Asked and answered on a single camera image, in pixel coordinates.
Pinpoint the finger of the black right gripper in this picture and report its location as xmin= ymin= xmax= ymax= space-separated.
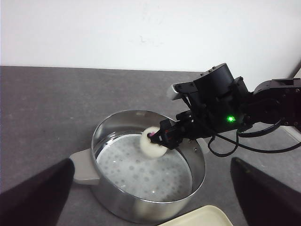
xmin=159 ymin=119 xmax=179 ymax=137
xmin=149 ymin=131 xmax=182 ymax=150

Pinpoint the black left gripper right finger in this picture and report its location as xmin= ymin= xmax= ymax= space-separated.
xmin=230 ymin=157 xmax=301 ymax=226

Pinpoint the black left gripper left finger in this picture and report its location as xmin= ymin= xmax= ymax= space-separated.
xmin=0 ymin=158 xmax=75 ymax=226

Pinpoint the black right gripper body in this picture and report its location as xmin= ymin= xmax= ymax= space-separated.
xmin=176 ymin=63 xmax=252 ymax=139

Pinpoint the panda bun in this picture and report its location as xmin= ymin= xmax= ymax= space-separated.
xmin=140 ymin=126 xmax=167 ymax=159

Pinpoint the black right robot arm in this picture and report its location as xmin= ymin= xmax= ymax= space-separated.
xmin=148 ymin=63 xmax=301 ymax=149

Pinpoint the beige square tray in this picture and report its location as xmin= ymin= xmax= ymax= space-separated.
xmin=160 ymin=205 xmax=233 ymax=226

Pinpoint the stainless steel steamer pot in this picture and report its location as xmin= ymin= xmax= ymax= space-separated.
xmin=70 ymin=110 xmax=206 ymax=224

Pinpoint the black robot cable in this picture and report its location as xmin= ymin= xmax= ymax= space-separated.
xmin=207 ymin=119 xmax=301 ymax=158

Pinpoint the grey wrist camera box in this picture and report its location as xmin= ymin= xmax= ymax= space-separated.
xmin=166 ymin=81 xmax=198 ymax=100

